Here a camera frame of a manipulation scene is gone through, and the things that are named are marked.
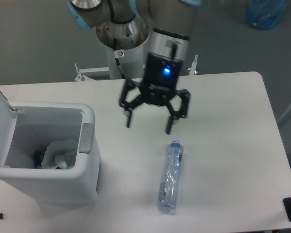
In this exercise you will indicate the blue plastic bag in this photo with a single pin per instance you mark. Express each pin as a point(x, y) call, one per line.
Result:
point(264, 14)

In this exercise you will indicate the white pedestal base bracket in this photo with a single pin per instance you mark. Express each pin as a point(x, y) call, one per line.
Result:
point(88, 74)

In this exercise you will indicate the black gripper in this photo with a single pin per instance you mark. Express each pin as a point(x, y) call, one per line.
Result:
point(157, 86)

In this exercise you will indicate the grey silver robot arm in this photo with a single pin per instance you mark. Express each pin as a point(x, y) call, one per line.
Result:
point(173, 24)

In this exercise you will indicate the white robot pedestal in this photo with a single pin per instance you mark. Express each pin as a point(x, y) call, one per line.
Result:
point(124, 45)

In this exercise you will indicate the white plastic trash can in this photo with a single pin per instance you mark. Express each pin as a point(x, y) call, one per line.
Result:
point(38, 124)

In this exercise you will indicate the clear plastic water bottle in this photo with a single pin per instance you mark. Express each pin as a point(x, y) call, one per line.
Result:
point(170, 178)

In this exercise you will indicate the blue yellow snack wrapper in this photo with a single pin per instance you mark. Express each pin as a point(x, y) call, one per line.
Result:
point(38, 158)

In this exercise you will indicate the white paper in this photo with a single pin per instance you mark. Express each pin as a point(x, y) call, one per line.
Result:
point(60, 154)

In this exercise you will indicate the white trash can lid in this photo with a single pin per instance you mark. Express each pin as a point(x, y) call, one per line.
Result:
point(8, 120)

